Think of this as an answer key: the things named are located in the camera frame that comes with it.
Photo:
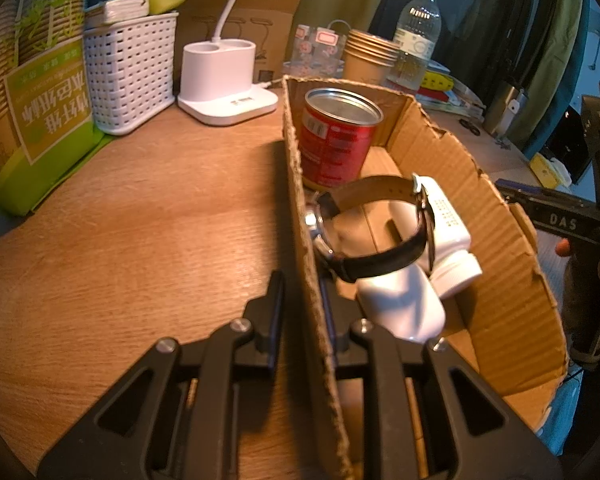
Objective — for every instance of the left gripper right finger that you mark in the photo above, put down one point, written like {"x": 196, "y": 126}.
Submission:
{"x": 427, "y": 414}

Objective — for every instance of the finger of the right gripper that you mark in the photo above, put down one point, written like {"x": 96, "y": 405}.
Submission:
{"x": 555, "y": 212}

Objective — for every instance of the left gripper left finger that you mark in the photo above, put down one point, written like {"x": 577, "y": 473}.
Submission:
{"x": 174, "y": 413}

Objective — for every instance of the cardboard box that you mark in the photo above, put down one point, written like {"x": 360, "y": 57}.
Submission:
{"x": 497, "y": 308}

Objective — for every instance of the white pill bottle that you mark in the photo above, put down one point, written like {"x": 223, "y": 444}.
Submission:
{"x": 454, "y": 267}

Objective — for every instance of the white earbuds case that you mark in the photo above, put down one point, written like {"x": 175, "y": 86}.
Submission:
{"x": 404, "y": 302}

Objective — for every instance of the black strap wristwatch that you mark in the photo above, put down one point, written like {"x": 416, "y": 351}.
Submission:
{"x": 346, "y": 238}

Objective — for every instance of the red tin can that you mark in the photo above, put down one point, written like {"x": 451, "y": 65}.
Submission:
{"x": 337, "y": 130}

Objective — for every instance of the person hand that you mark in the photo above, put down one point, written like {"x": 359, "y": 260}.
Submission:
{"x": 563, "y": 248}

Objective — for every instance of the yellow tissue box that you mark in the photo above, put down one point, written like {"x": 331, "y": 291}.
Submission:
{"x": 550, "y": 172}

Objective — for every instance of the metal keys bunch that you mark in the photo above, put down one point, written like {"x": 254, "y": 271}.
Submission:
{"x": 503, "y": 142}

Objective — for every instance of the black scissors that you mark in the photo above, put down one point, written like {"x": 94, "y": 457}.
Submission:
{"x": 469, "y": 126}

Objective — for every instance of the steel thermos with tag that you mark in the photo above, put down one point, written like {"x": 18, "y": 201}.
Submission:
{"x": 508, "y": 101}

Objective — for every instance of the red book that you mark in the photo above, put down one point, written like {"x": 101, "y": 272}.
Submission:
{"x": 432, "y": 95}

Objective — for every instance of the clear water bottle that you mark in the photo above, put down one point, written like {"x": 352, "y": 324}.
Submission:
{"x": 417, "y": 33}

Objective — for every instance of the stacked brown paper cups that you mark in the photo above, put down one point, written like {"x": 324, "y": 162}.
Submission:
{"x": 368, "y": 58}

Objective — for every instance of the clear patterned glass cup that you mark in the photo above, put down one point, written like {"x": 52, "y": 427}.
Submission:
{"x": 317, "y": 52}

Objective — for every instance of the green paper cup package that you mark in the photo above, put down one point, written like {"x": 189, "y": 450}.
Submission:
{"x": 47, "y": 127}

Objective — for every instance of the white desk lamp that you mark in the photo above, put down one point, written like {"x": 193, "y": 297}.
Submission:
{"x": 216, "y": 85}

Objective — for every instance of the white plastic basket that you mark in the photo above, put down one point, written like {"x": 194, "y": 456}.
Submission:
{"x": 129, "y": 69}

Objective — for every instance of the brown lamp packaging box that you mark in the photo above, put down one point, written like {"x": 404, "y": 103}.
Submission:
{"x": 266, "y": 23}

